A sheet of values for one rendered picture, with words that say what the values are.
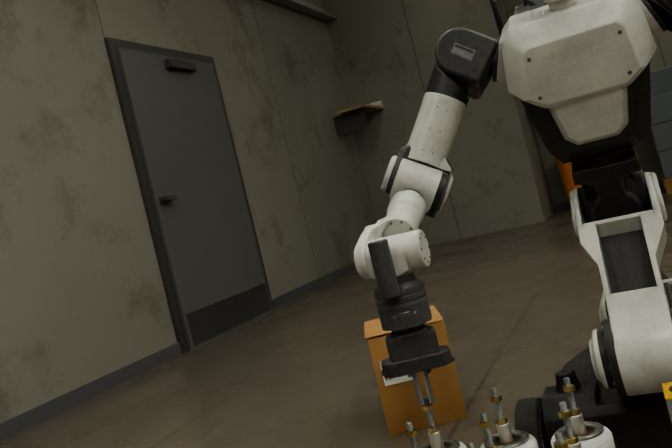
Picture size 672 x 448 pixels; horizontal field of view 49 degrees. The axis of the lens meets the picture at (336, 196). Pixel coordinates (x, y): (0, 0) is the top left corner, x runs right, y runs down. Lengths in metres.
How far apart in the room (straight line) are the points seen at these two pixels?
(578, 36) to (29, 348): 3.33
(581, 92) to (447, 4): 7.34
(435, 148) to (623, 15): 0.42
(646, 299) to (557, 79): 0.44
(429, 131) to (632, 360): 0.56
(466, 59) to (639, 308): 0.57
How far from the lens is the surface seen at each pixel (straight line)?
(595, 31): 1.44
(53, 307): 4.29
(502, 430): 1.29
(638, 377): 1.43
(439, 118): 1.49
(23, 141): 4.41
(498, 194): 8.54
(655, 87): 9.03
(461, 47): 1.51
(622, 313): 1.45
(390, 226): 1.33
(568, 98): 1.47
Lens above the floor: 0.69
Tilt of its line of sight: 1 degrees up
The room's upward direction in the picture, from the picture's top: 14 degrees counter-clockwise
